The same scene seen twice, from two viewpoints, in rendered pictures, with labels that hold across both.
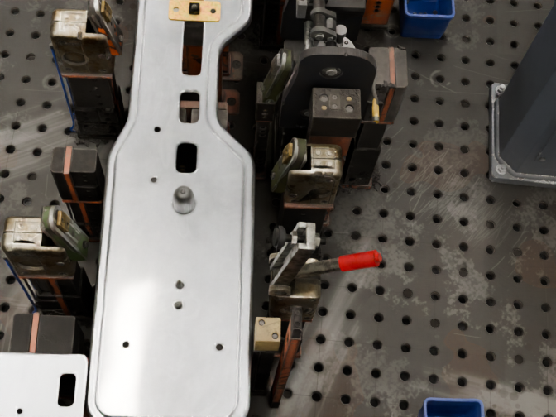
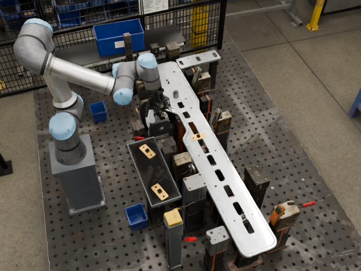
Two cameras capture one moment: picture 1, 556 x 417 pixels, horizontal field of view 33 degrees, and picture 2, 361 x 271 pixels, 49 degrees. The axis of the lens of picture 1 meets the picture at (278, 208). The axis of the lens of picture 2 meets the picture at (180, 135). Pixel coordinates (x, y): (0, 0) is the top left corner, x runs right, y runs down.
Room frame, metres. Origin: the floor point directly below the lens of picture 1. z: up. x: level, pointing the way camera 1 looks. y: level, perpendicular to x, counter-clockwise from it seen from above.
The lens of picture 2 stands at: (2.18, -0.26, 2.63)
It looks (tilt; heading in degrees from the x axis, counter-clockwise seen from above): 49 degrees down; 166
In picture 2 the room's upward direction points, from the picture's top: 1 degrees clockwise
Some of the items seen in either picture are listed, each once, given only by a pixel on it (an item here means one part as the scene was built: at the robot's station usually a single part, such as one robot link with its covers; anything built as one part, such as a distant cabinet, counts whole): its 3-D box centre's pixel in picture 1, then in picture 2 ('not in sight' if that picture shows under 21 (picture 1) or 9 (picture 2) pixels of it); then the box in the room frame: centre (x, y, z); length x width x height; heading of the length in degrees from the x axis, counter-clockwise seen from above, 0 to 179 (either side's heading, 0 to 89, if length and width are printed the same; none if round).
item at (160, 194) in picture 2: not in sight; (159, 191); (1.26, -0.11, 1.17); 0.08 x 0.04 x 0.01; 24
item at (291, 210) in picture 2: not in sight; (279, 227); (1.42, 0.45, 0.88); 0.15 x 0.11 x 0.36; 98
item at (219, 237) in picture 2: not in sight; (214, 252); (1.47, 0.10, 0.88); 0.11 x 0.10 x 0.36; 98
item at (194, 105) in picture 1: (191, 152); (185, 132); (0.68, 0.16, 0.84); 0.12 x 0.05 x 0.29; 98
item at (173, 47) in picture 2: not in sight; (172, 66); (0.11, 0.21, 0.88); 0.08 x 0.08 x 0.36; 8
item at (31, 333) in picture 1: (59, 358); (191, 87); (0.30, 0.30, 0.84); 0.11 x 0.10 x 0.28; 98
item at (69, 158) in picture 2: not in sight; (69, 147); (0.90, -0.48, 1.15); 0.15 x 0.15 x 0.10
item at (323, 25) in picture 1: (317, 87); (157, 140); (0.79, -0.03, 0.94); 0.18 x 0.13 x 0.49; 8
